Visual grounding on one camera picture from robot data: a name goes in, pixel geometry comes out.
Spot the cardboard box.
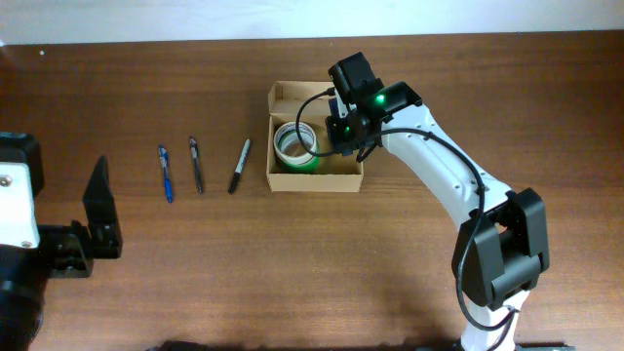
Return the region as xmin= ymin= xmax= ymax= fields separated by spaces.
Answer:
xmin=266 ymin=81 xmax=364 ymax=192

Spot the green tape roll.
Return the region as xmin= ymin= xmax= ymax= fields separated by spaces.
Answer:
xmin=276 ymin=144 xmax=320 ymax=174

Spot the white tape roll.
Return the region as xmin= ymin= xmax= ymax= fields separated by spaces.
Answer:
xmin=273 ymin=122 xmax=318 ymax=167

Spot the blue pen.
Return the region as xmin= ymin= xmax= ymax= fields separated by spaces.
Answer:
xmin=158 ymin=144 xmax=174 ymax=204

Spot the black pen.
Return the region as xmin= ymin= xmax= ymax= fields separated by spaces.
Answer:
xmin=189 ymin=136 xmax=204 ymax=194

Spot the black marker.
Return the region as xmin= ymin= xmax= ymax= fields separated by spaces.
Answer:
xmin=228 ymin=138 xmax=253 ymax=195

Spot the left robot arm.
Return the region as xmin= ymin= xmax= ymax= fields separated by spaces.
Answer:
xmin=1 ymin=132 xmax=123 ymax=350

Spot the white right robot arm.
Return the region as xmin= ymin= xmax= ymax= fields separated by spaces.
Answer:
xmin=326 ymin=53 xmax=550 ymax=350

